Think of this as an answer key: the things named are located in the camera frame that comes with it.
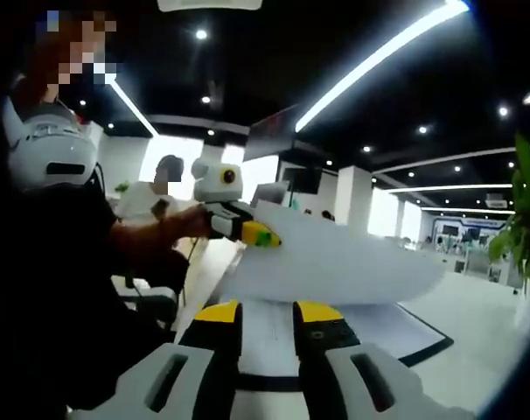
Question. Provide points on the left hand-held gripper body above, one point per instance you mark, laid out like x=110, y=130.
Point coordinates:
x=210, y=186

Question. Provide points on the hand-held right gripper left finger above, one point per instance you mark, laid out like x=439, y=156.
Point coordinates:
x=129, y=389

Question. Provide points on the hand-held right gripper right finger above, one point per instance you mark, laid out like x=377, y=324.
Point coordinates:
x=409, y=394

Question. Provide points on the white paper sheet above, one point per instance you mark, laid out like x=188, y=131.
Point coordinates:
x=335, y=262

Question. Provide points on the dark desk monitor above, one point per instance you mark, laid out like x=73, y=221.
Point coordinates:
x=269, y=194

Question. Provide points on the black mounted screen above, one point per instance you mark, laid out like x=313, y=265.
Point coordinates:
x=302, y=180

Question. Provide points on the hanging dark display screen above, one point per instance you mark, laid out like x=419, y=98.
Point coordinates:
x=269, y=135

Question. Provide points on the white office chair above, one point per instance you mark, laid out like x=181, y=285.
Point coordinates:
x=151, y=293

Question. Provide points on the white square pillar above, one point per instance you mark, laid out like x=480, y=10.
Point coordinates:
x=352, y=197

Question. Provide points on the person's torso in black shirt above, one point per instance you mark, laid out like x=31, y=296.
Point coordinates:
x=50, y=284

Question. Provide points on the white chest-worn device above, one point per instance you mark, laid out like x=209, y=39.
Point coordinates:
x=50, y=149

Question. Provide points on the white ceiling air vent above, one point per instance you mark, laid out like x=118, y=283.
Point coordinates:
x=210, y=4

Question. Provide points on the green leafy potted plant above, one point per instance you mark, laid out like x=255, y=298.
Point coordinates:
x=523, y=245

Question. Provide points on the long ceiling light strip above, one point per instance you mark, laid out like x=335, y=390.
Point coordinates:
x=378, y=57

